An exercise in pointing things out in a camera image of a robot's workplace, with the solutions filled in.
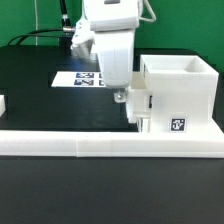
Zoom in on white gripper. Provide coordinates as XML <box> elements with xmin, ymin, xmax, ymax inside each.
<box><xmin>93</xmin><ymin>28</ymin><xmax>137</xmax><ymax>103</ymax></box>

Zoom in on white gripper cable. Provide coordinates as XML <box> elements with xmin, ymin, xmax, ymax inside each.
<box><xmin>138</xmin><ymin>0</ymin><xmax>157</xmax><ymax>24</ymax></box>

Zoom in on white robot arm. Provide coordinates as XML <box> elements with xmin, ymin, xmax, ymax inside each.
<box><xmin>71</xmin><ymin>0</ymin><xmax>142</xmax><ymax>103</ymax></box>

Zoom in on white front drawer tray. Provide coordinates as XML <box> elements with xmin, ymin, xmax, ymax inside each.
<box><xmin>137</xmin><ymin>118</ymin><xmax>151</xmax><ymax>133</ymax></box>

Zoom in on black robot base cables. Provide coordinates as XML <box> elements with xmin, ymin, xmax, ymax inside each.
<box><xmin>7</xmin><ymin>0</ymin><xmax>75</xmax><ymax>51</ymax></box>

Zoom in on white L-shaped border fence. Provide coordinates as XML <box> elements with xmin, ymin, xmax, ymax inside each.
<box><xmin>0</xmin><ymin>94</ymin><xmax>224</xmax><ymax>158</ymax></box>

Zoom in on white drawer cabinet box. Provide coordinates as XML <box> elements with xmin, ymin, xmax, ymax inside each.
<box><xmin>140</xmin><ymin>55</ymin><xmax>219</xmax><ymax>133</ymax></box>

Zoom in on white drawer tray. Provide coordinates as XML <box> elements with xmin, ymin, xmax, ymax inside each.
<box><xmin>126</xmin><ymin>72</ymin><xmax>151</xmax><ymax>123</ymax></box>
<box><xmin>137</xmin><ymin>118</ymin><xmax>151</xmax><ymax>133</ymax></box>

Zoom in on white fiducial marker sheet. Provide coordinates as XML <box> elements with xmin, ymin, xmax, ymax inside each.
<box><xmin>51</xmin><ymin>71</ymin><xmax>105</xmax><ymax>88</ymax></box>

